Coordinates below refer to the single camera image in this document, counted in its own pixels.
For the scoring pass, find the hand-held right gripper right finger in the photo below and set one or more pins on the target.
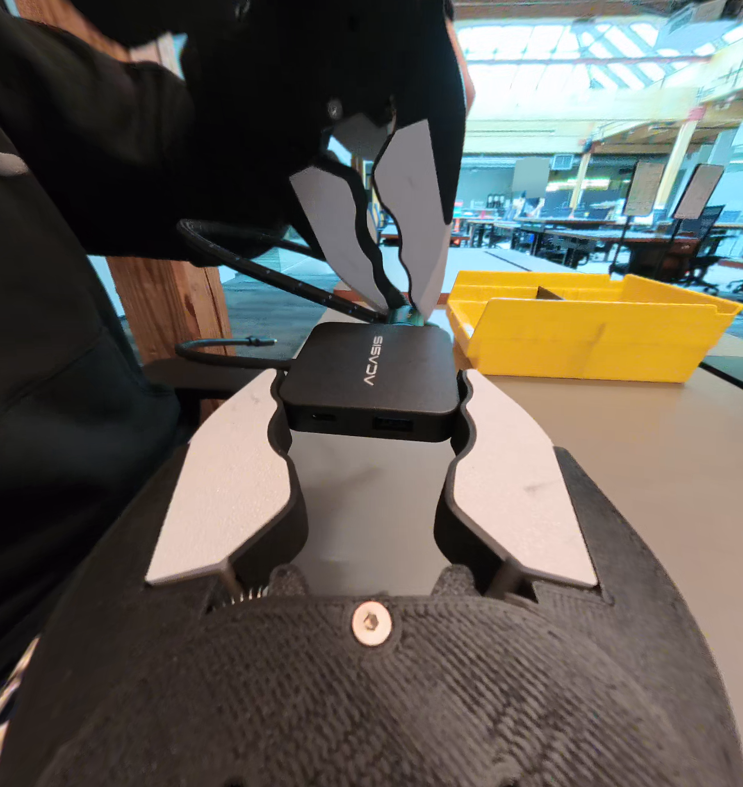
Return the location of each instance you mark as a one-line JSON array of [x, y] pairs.
[[519, 498]]

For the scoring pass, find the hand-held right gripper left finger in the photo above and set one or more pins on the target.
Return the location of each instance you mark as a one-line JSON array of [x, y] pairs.
[[224, 492]]

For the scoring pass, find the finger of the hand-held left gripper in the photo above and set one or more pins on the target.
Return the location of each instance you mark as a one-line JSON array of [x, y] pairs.
[[334, 221], [420, 209]]

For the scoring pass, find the black square usb hub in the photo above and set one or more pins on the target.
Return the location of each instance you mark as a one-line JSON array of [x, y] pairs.
[[359, 375]]

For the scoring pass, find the yellow plastic bin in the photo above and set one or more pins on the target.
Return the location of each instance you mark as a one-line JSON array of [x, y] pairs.
[[593, 344], [461, 326]]

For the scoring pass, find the person's left forearm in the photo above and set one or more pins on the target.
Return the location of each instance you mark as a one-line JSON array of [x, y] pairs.
[[101, 141]]

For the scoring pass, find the black office chair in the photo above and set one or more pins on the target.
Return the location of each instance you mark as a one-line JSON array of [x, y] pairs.
[[193, 381]]

